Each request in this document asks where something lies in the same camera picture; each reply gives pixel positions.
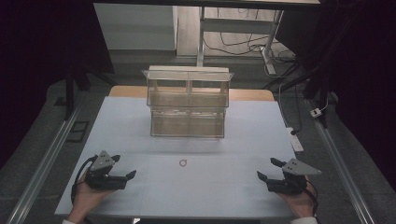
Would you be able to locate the white table mat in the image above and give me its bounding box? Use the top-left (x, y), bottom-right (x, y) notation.
top-left (54, 95), bottom-right (297, 219)

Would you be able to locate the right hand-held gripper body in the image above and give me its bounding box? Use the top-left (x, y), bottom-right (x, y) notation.
top-left (265, 158), bottom-right (322, 196)

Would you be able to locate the tangle of floor cables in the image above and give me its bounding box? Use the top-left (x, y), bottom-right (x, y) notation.
top-left (204, 29), bottom-right (297, 64)

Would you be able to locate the wooden table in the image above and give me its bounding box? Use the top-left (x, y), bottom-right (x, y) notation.
top-left (108, 85), bottom-right (276, 103)

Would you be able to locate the black metal stand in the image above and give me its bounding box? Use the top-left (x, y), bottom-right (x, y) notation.
top-left (63, 60), bottom-right (117, 121)

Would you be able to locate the person's right hand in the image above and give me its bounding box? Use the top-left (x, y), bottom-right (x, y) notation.
top-left (276, 176), bottom-right (318, 219)

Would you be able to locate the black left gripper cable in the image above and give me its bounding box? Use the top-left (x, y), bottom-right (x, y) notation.
top-left (70, 154), bottom-right (98, 207)

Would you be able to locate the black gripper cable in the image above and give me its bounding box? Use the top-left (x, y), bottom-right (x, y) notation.
top-left (70, 154), bottom-right (98, 207)
top-left (303, 178), bottom-right (320, 219)

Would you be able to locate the person's left hand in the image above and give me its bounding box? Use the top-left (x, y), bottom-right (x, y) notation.
top-left (66, 173), bottom-right (115, 222)

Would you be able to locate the metal floor rail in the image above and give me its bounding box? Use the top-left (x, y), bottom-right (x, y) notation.
top-left (5, 105), bottom-right (82, 224)
top-left (305, 98), bottom-right (377, 224)

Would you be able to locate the person's right white sleeve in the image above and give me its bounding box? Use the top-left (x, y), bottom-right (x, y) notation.
top-left (290, 216), bottom-right (319, 224)

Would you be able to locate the white-legged desk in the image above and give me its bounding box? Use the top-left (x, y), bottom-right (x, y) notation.
top-left (195, 5), bottom-right (285, 77)

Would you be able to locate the black floor frame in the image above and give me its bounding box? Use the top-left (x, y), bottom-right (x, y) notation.
top-left (65, 120), bottom-right (91, 144)

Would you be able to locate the white power strip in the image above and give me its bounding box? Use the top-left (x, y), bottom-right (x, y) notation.
top-left (285, 126), bottom-right (304, 153)

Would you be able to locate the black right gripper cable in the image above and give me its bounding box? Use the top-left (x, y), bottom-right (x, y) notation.
top-left (303, 178), bottom-right (320, 219)

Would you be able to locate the clear acrylic drawer organizer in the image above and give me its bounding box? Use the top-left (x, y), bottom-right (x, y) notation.
top-left (141, 64), bottom-right (235, 139)

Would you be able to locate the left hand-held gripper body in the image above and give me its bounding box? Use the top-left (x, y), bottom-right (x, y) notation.
top-left (84, 150), bottom-right (129, 191)

